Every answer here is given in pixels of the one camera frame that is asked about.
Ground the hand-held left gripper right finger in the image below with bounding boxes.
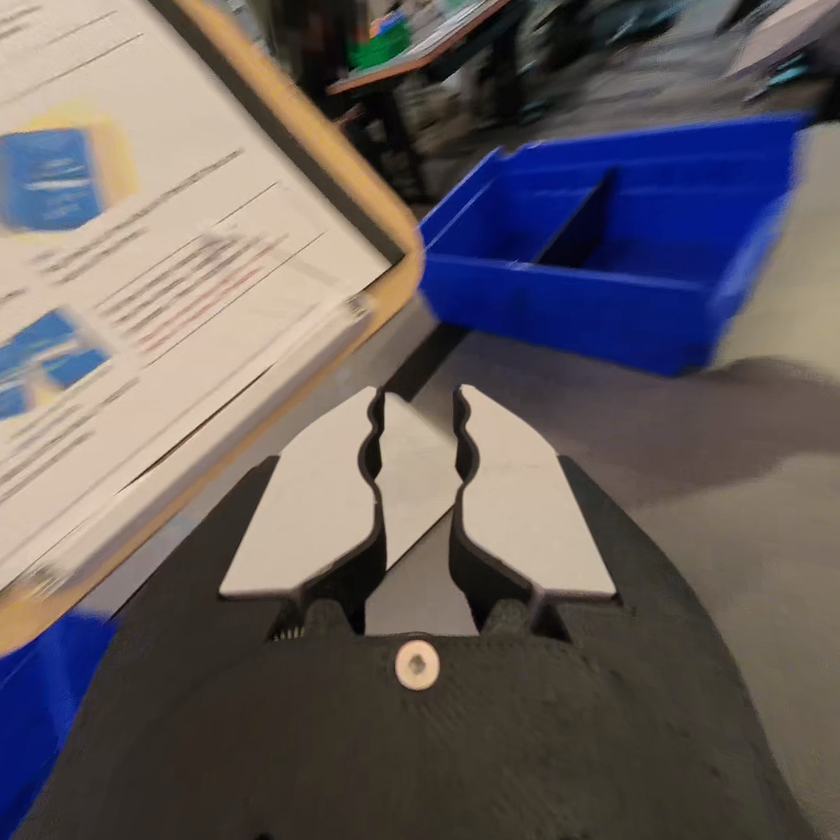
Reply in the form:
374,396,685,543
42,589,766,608
449,385,619,635

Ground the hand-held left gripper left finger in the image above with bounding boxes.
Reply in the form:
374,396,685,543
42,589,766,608
218,386,388,635

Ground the blue plastic bin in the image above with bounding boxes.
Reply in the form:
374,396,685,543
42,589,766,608
419,113,815,378

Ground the blue bin with square label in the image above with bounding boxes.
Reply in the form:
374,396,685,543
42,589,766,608
0,610,119,834

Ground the white metal stand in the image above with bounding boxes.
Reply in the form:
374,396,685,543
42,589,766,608
0,292,378,592

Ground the wooden stand board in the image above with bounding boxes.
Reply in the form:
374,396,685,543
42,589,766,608
0,0,426,654

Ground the black bordered white sheet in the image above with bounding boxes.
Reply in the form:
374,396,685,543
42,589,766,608
0,0,404,559

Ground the green bin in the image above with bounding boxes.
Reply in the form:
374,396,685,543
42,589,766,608
346,26,411,70

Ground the wooden desk with green bins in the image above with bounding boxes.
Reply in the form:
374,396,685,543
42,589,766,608
326,0,513,96

